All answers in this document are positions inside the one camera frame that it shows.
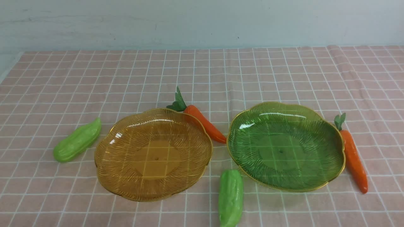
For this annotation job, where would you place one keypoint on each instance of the green toy gourd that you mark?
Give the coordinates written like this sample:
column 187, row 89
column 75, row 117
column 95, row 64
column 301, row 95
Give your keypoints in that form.
column 230, row 198
column 77, row 142

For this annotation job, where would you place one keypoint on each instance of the green toy gourd front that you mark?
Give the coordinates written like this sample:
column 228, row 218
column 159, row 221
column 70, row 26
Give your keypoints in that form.
column 230, row 198

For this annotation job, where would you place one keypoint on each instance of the orange toy carrot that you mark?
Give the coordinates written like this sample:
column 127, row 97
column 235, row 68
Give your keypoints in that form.
column 179, row 105
column 353, row 161

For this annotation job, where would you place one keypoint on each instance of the amber ribbed glass plate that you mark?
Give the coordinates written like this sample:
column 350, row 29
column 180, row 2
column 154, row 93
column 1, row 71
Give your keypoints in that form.
column 153, row 155

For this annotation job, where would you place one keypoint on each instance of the green ribbed glass plate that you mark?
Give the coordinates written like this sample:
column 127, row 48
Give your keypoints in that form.
column 286, row 146

